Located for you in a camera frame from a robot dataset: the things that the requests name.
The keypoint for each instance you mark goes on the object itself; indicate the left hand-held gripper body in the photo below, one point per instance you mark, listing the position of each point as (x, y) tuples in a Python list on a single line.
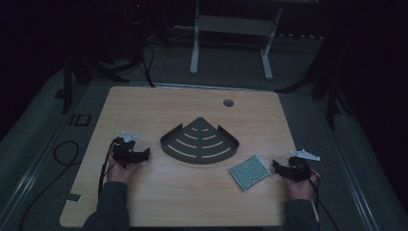
[(125, 149)]

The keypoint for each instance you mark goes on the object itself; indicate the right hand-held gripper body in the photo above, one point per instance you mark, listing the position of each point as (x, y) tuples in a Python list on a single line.
[(296, 166)]

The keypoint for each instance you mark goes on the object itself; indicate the green patterned square pad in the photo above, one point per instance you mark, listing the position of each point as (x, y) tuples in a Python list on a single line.
[(250, 172)]

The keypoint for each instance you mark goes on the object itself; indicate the black corner shelf tray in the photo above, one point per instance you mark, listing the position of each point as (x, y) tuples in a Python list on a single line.
[(199, 142)]

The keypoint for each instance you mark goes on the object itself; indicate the person's right hand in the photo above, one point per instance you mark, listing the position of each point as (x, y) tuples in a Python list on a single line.
[(301, 187)]

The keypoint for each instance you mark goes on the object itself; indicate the person's left hand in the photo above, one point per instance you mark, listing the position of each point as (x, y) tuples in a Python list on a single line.
[(122, 173)]

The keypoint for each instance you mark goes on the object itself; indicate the black tripod stand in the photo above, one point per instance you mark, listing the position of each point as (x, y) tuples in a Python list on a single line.
[(327, 93), (83, 69)]

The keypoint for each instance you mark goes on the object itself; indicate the white metal table frame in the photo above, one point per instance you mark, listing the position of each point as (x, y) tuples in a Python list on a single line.
[(232, 38)]

